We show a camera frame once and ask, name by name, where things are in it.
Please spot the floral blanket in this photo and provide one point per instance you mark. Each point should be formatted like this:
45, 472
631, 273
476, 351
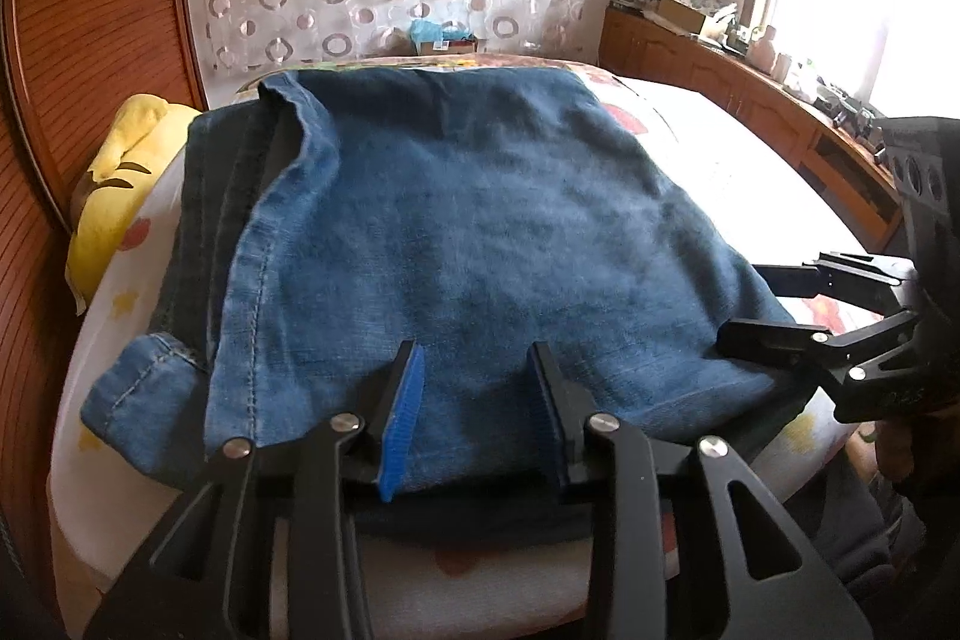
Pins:
525, 61

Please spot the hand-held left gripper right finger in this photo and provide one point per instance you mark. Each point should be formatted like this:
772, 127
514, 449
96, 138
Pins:
559, 415

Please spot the open cardboard box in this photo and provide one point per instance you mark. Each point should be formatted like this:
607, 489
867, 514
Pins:
686, 16

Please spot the person's right hand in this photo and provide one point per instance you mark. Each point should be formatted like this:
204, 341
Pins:
894, 449

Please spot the white fruit-print quilt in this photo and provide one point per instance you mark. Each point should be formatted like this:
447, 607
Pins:
735, 175

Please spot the person's grey clothing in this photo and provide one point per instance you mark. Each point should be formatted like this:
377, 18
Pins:
847, 535

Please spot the light blue cloth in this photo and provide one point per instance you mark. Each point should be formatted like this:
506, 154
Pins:
431, 29

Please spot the blue denim pants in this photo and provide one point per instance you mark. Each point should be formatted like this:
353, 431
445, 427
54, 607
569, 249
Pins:
487, 220

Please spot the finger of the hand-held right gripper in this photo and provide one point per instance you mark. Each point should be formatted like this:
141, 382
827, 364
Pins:
787, 281
765, 336

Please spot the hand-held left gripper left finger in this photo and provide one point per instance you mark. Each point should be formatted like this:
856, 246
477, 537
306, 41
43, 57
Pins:
401, 415

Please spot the wooden headboard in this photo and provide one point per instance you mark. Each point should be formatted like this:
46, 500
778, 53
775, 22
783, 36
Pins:
90, 10

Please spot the wooden sideboard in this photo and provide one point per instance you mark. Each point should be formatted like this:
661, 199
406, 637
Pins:
720, 78

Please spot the pink bottle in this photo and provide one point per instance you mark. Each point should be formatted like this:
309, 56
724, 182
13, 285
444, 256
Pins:
763, 46

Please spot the yellow plush toy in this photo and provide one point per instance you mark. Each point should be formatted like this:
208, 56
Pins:
112, 197

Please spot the cardboard box with red label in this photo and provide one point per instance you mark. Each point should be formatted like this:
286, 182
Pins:
450, 46

